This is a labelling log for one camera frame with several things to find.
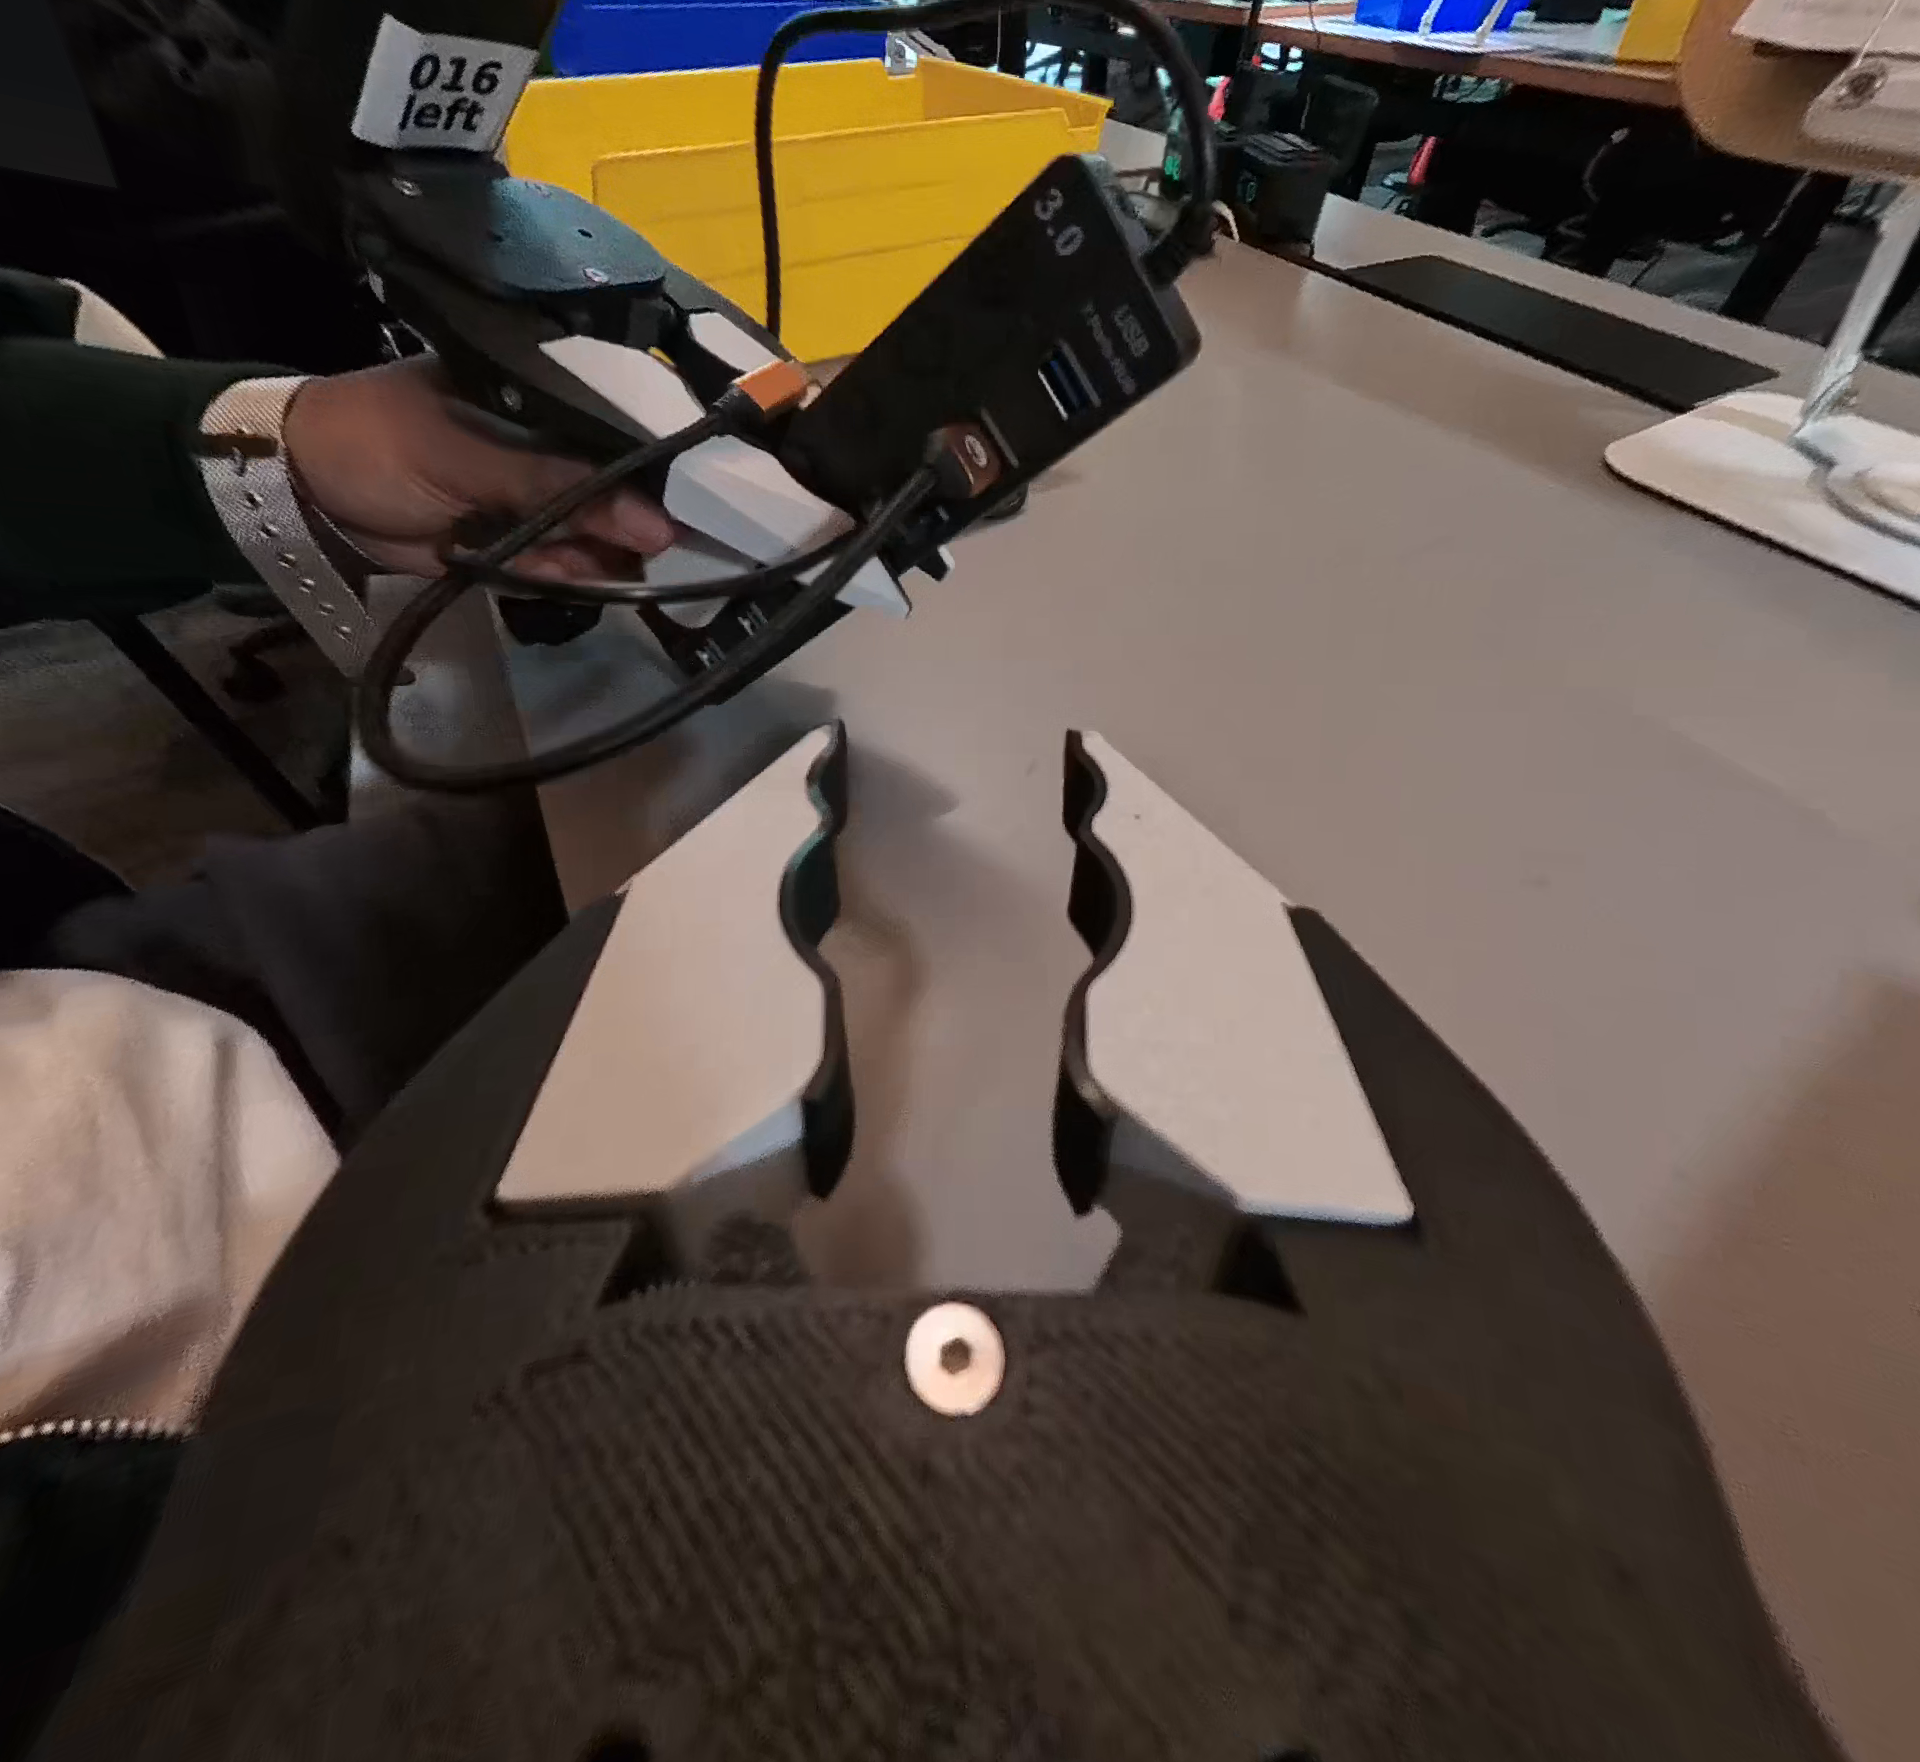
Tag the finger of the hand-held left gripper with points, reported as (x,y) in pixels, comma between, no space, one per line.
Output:
(760,508)
(625,381)

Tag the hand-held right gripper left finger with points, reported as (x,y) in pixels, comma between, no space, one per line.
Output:
(675,1012)

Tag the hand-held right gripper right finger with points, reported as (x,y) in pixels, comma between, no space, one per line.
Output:
(1213,1028)

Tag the yellow plastic bin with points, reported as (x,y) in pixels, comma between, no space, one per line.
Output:
(901,187)

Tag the black usb hub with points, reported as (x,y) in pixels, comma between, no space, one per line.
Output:
(1037,290)

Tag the person's left forearm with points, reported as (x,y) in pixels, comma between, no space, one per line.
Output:
(90,473)

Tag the person's left hand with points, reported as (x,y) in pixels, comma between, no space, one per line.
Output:
(387,473)

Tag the person's dark trousers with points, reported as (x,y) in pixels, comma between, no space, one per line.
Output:
(374,922)

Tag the silver mesh watch band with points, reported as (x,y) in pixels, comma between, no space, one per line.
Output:
(322,595)

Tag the green and cream jacket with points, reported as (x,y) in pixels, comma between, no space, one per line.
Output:
(134,1193)

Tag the black box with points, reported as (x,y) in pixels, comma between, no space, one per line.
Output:
(1274,195)

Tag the small yellow bin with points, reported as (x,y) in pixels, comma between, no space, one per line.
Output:
(1659,23)

